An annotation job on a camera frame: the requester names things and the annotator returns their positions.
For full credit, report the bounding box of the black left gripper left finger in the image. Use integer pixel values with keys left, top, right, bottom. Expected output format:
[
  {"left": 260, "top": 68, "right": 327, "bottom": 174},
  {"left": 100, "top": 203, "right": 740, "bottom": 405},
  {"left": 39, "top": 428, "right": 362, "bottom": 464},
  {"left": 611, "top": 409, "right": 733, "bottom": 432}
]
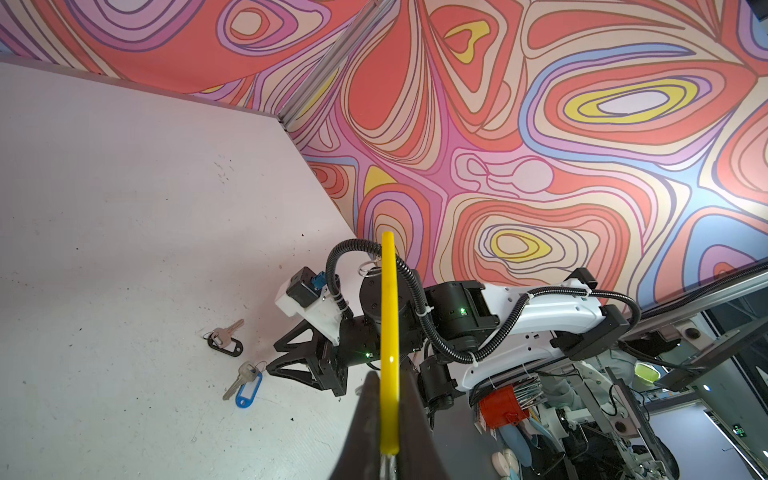
[{"left": 330, "top": 371, "right": 382, "bottom": 480}]

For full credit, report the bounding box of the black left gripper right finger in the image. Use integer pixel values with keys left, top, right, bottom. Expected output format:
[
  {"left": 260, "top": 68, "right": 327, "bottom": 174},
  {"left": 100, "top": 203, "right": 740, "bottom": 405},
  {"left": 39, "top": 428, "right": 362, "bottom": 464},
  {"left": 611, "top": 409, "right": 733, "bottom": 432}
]
[{"left": 396, "top": 369, "right": 447, "bottom": 480}]

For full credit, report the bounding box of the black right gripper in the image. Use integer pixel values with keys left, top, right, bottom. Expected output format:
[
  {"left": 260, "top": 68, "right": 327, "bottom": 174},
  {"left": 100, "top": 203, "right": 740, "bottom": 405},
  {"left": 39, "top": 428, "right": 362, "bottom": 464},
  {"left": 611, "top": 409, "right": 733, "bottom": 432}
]
[{"left": 265, "top": 311, "right": 421, "bottom": 397}]

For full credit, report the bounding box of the key with blue tag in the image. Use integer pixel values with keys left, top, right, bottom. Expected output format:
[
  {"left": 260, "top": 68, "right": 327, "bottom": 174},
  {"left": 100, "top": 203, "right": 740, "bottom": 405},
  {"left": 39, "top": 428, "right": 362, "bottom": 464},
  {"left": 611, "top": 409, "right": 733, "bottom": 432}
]
[{"left": 222, "top": 361, "right": 267, "bottom": 409}]

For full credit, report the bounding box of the large keyring with yellow sleeve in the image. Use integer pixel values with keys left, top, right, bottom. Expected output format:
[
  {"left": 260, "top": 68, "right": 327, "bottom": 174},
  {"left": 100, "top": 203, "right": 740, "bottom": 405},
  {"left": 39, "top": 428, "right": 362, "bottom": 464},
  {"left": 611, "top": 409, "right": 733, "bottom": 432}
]
[{"left": 380, "top": 231, "right": 400, "bottom": 457}]

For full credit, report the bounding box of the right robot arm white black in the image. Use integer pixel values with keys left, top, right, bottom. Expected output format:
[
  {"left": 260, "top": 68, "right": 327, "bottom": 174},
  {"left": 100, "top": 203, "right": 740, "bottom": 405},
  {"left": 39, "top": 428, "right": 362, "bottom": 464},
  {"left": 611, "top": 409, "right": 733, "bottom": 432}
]
[{"left": 267, "top": 239, "right": 642, "bottom": 410}]

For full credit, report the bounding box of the red object background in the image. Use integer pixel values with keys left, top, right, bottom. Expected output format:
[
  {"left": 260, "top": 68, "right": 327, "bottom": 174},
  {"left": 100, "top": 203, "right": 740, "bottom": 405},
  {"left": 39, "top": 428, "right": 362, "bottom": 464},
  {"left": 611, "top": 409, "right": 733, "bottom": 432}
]
[{"left": 479, "top": 386, "right": 530, "bottom": 430}]

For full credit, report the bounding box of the key with black tag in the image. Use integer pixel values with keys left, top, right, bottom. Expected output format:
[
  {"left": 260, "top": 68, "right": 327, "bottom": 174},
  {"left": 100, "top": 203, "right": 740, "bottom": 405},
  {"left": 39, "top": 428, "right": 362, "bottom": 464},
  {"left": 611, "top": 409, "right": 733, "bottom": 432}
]
[{"left": 203, "top": 319, "right": 245, "bottom": 357}]

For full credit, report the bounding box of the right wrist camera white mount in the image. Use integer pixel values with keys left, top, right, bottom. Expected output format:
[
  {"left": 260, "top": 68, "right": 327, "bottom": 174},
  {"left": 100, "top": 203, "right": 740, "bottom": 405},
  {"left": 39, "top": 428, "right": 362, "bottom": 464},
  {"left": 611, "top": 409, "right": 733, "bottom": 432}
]
[{"left": 275, "top": 267, "right": 343, "bottom": 346}]

